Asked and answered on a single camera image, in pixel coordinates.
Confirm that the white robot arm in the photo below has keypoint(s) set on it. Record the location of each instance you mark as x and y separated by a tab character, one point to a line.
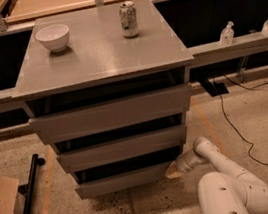
231	189

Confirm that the white ceramic bowl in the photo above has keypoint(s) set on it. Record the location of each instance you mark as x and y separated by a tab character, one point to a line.
54	37

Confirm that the grey bottom drawer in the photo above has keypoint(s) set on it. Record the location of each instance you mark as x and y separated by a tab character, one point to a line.
125	174

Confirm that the grey top drawer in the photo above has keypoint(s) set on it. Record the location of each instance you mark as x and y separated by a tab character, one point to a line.
72	124

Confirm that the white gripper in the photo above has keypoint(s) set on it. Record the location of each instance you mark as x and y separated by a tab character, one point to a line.
182	163

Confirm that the crushed soda can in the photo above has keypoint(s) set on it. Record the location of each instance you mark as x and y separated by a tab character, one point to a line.
128	19

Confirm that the grey metal rail shelf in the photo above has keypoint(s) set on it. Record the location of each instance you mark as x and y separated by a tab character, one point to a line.
193	57

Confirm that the grey middle drawer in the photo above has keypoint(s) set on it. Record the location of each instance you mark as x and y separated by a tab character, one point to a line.
124	143

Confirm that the black power box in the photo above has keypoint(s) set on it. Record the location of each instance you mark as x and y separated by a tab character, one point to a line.
213	88

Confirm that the grey drawer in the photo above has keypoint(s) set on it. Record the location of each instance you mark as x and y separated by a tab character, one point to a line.
124	143
125	174
72	124

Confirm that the grey drawer cabinet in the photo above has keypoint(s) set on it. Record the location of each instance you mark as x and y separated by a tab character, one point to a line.
97	47

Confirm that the black metal bar stand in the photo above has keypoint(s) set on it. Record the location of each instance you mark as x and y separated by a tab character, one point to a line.
28	189

